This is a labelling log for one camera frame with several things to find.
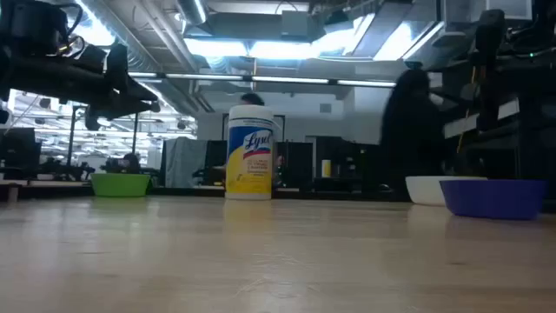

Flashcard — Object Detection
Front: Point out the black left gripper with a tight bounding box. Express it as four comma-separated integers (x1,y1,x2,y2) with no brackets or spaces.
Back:
0,41,162,131

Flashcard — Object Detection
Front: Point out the green plastic bowl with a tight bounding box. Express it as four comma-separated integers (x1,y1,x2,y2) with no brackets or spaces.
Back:
89,172,152,198

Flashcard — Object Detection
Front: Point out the black shelf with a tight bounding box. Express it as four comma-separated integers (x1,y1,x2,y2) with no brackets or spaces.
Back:
442,56,556,205

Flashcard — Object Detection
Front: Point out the grey cloth cover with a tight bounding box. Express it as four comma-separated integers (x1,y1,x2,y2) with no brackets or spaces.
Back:
159,137,209,189

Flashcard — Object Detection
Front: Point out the person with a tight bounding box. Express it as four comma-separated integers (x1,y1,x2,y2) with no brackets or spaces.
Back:
380,69,447,203
241,92,266,107

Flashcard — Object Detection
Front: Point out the Lysol wipes canister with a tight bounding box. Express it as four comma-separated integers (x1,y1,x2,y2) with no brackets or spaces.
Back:
224,104,275,201

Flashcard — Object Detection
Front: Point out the black partition panel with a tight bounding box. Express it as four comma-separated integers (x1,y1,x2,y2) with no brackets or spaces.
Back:
203,139,314,189

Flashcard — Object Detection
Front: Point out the black cabinet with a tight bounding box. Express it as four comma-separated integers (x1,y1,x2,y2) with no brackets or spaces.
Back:
304,136,383,193

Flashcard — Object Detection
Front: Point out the white plastic bowl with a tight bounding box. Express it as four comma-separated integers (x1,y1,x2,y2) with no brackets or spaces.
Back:
405,176,488,206

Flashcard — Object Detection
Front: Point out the purple plastic bowl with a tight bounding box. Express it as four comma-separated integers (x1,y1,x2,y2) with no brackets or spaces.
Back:
439,179,548,221

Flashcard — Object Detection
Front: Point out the overhead camera with yellow cable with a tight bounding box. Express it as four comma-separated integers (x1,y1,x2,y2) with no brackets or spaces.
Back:
56,35,86,57

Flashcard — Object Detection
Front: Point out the black metal stand frame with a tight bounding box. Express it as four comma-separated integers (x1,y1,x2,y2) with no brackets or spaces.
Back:
66,105,140,180

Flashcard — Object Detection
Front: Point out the silver ceiling duct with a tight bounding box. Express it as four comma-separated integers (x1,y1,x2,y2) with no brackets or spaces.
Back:
175,0,208,26

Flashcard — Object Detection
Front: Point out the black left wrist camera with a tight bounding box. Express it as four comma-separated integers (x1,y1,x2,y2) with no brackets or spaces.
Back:
0,0,84,57

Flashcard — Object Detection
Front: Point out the frame bar with light strips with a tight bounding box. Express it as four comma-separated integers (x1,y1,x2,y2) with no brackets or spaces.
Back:
129,71,397,89

